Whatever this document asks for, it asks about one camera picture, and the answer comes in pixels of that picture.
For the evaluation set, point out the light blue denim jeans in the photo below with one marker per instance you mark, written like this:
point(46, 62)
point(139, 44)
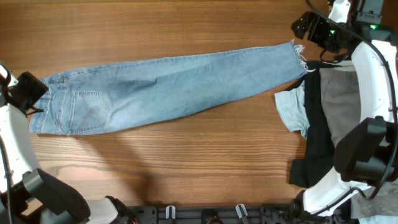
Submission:
point(109, 98)

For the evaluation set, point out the right white rail clip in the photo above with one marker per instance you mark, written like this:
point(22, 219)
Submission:
point(241, 211)

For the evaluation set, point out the grey garment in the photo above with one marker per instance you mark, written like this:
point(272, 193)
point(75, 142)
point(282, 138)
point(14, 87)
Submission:
point(341, 104)

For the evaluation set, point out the black garment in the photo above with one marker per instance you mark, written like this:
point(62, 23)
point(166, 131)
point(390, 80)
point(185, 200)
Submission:
point(315, 140)

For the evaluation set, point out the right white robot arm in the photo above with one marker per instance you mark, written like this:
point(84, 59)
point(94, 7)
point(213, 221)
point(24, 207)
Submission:
point(372, 49)

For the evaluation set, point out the black mounting rail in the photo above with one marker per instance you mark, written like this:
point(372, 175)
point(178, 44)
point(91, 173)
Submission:
point(263, 214)

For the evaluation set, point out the left white rail clip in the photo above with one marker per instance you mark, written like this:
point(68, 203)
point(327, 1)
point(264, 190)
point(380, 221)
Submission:
point(170, 212)

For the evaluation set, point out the white rail clip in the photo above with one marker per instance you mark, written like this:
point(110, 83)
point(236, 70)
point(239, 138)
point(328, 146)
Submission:
point(170, 212)
point(241, 211)

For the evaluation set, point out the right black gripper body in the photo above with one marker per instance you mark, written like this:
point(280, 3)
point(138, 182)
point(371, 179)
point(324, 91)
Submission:
point(327, 36)

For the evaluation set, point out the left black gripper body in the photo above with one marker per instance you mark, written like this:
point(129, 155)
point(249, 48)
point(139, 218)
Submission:
point(28, 88)

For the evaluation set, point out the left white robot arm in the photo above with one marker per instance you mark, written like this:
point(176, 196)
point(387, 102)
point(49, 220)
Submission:
point(29, 194)

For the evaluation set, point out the light blue shirt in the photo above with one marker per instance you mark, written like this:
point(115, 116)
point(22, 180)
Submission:
point(291, 109)

